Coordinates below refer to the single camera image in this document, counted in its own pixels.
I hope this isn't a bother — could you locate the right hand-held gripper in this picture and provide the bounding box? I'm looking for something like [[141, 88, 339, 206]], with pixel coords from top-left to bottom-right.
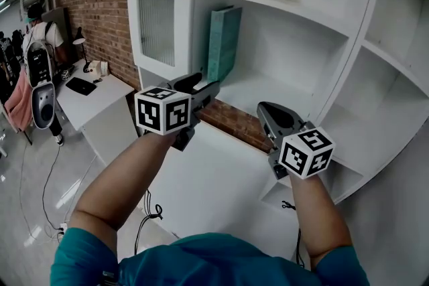
[[256, 101, 336, 181]]

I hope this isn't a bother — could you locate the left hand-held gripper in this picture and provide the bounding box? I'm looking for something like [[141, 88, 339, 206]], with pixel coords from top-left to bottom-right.
[[133, 72, 221, 152]]

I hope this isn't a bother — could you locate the teal hardcover book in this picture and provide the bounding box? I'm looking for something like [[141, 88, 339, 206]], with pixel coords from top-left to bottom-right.
[[206, 5, 243, 83]]

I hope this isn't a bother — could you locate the person's right forearm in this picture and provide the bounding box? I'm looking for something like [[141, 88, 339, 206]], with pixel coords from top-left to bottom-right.
[[288, 172, 355, 271]]

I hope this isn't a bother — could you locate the person's left forearm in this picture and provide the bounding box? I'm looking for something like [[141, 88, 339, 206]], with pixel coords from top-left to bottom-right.
[[68, 132, 178, 245]]

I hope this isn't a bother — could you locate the white desk with hutch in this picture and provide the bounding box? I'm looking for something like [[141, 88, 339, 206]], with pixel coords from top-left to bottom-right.
[[126, 0, 429, 265]]

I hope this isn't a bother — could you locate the black desk lamp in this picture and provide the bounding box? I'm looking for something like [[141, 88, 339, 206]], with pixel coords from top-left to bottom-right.
[[72, 26, 93, 73]]

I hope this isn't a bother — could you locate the white glass cabinet door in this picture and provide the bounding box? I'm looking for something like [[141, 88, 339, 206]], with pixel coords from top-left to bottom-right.
[[127, 0, 198, 73]]

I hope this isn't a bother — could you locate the plain white side table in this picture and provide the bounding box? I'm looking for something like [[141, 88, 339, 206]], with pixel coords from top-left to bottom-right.
[[55, 58, 138, 167]]

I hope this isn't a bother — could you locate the black mouse pad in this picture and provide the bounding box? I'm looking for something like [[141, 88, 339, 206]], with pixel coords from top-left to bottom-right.
[[65, 76, 98, 96]]

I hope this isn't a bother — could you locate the person's teal shirt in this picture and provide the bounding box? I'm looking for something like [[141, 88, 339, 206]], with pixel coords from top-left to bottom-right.
[[50, 227, 371, 286]]

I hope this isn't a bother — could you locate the pink cloth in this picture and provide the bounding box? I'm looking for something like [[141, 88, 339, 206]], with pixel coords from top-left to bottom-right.
[[5, 70, 33, 131]]

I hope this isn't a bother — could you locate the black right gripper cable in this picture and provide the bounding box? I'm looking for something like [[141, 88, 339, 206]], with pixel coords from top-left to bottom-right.
[[281, 200, 306, 269]]

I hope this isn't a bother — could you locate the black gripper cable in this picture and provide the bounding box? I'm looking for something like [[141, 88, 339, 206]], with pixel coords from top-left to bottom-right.
[[133, 189, 164, 255], [281, 200, 306, 269]]

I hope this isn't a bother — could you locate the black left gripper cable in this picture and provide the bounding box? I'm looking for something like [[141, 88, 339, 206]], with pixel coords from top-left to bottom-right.
[[133, 189, 164, 255]]

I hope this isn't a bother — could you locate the black floor cable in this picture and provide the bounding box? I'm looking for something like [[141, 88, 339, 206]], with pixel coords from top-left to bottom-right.
[[41, 143, 65, 232]]

